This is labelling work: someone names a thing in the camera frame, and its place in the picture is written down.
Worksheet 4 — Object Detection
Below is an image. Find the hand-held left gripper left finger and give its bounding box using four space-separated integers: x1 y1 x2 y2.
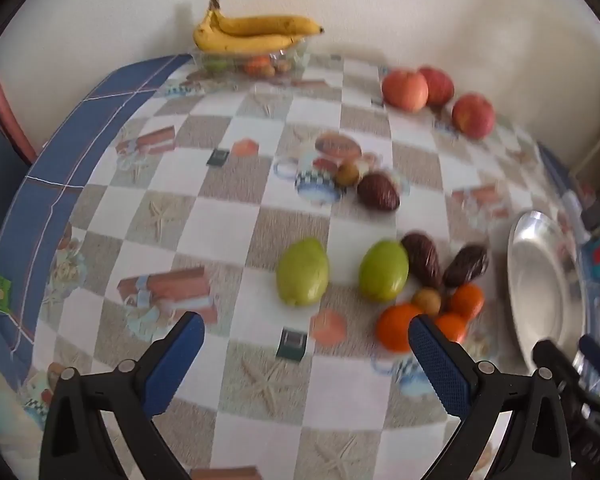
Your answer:
39 311 206 480

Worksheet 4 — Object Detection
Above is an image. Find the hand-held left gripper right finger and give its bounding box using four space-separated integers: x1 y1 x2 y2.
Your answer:
408 314 573 480

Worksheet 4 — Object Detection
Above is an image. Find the silver metal plate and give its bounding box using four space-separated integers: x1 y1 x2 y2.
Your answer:
507 209 587 377

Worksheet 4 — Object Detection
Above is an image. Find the green pear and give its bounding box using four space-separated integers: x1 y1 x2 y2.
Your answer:
358 239 410 304

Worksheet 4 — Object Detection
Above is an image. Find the green lemon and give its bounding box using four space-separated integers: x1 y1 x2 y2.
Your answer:
275 237 330 308

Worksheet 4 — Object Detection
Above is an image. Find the orange mandarin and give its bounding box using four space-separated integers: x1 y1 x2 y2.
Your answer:
448 283 485 322
436 313 469 345
376 303 426 354

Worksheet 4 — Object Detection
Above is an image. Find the small brown kiwi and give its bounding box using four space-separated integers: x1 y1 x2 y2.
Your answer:
411 288 442 317

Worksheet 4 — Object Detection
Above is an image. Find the dark brown avocado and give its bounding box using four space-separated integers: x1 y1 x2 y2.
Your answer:
442 243 490 289
356 172 401 212
400 231 444 291

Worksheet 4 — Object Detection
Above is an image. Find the printed checkered tablecloth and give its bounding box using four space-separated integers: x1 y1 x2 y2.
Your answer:
0 52 600 480

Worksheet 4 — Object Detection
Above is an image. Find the red apple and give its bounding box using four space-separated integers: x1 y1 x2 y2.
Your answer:
418 66 455 108
451 93 496 140
381 70 429 113

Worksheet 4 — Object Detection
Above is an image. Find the red chair back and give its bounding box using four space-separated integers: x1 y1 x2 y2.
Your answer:
0 69 39 166

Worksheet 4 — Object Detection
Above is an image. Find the yellow banana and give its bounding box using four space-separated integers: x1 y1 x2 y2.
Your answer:
209 0 325 37
193 9 307 55

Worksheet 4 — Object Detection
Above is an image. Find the clear plastic container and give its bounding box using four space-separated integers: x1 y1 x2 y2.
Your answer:
194 39 312 79

